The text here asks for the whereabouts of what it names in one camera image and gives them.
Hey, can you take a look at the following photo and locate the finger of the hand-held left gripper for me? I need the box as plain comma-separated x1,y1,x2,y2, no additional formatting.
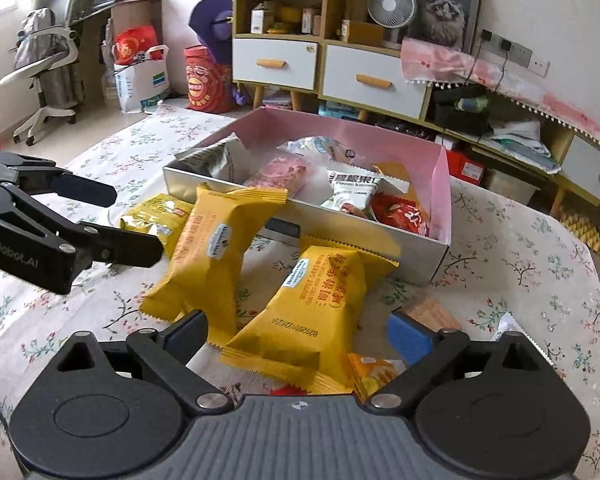
72,222,164,273
17,157,118,208

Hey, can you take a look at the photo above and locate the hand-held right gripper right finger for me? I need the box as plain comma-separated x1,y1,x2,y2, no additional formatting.
366,311,553,416

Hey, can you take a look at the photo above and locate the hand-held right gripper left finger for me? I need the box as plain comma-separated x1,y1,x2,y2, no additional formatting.
47,310,234,417

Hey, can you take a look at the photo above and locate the tan wafer clear packet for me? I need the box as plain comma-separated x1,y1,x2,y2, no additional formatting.
404,296,463,333

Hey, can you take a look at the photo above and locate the yellow green packet red label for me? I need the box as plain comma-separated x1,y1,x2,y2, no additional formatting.
119,194,195,257

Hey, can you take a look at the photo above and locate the orange chip packet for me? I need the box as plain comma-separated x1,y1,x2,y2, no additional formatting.
347,352,407,405

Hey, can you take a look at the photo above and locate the yellow pastry packet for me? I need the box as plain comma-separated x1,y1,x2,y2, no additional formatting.
140,184,289,348
219,236,401,396

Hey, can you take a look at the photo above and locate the silver box pink lining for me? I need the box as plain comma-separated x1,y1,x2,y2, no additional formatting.
162,106,453,288

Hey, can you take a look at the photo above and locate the white packet red label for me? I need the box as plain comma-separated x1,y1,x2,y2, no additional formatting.
489,311,523,345

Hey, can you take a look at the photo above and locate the red packet white print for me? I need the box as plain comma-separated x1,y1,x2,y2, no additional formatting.
369,194,432,239

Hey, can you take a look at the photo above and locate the silver white snack packet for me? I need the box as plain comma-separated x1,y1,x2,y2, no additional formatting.
176,132,257,187

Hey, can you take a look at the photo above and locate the white grey nut packet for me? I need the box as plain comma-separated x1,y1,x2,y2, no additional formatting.
320,167,387,217

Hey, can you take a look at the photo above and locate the pink snack packet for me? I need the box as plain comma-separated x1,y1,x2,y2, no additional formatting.
241,154,309,200

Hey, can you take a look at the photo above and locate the pale blue snack packet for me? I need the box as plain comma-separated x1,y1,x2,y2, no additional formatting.
276,135,357,162

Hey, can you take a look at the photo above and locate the white shopping bag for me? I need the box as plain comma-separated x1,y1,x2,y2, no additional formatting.
112,45,171,114

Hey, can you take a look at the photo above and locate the floral tablecloth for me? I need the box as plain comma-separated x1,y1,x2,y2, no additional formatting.
0,105,600,480

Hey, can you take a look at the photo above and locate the white office chair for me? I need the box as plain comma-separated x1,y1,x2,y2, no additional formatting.
0,0,84,147

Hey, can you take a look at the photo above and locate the red gift bag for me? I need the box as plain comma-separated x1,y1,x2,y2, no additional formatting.
114,26,161,66

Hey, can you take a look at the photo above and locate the red printed barrel bag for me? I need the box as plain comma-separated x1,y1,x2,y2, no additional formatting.
184,45,237,114

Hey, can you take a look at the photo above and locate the grey jacket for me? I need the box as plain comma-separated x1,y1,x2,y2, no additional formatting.
12,7,70,106

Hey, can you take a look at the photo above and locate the wooden desk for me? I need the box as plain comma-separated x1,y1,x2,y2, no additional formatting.
70,0,163,107

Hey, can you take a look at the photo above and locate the clear white storage bin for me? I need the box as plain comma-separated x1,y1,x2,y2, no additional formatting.
482,167,540,204

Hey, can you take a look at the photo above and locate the red cardboard box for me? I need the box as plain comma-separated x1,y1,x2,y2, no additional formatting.
445,147,487,181

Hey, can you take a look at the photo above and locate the yellow egg tray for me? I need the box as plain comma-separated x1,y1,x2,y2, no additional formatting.
560,210,600,257

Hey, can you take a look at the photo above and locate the clear bin pink lid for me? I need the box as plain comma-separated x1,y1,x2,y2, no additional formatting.
262,91,295,109

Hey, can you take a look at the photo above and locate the purple rolled mat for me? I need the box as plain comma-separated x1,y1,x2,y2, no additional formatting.
189,0,237,63

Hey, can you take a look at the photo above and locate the black storage bag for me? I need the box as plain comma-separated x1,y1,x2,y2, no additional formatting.
432,82,491,137

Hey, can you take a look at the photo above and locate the pile of white cloths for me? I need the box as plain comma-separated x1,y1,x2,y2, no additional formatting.
489,119,553,173

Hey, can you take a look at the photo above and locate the pale blue storage bin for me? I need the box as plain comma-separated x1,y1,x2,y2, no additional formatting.
317,100,372,122

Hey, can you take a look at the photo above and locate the long low wooden cabinet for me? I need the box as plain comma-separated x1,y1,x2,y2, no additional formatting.
317,40,600,231

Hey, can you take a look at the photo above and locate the yellow bag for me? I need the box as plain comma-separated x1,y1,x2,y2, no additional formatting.
272,5,303,35

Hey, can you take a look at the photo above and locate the pink printed cloth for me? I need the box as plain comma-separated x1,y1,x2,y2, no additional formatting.
400,37,600,156

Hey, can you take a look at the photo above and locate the brown cardboard box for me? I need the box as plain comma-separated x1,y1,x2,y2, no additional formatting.
341,20,385,47

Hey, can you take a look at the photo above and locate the tall wooden shelf cabinet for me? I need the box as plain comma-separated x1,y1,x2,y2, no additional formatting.
231,0,361,111

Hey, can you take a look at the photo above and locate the framed cat picture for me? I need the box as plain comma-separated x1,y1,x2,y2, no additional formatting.
407,0,484,53

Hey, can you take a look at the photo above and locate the white desk fan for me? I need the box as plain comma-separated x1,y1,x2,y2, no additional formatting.
367,0,418,47

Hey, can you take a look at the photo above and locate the clear bin orange handle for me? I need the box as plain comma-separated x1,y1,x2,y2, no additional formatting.
375,117,437,140

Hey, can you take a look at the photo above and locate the white drawer wooden handle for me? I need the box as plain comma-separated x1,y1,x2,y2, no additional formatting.
322,44,428,120
232,39,318,92
560,135,600,201

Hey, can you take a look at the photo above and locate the grey wall socket panel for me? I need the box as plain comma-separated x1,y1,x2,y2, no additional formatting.
480,29,533,66

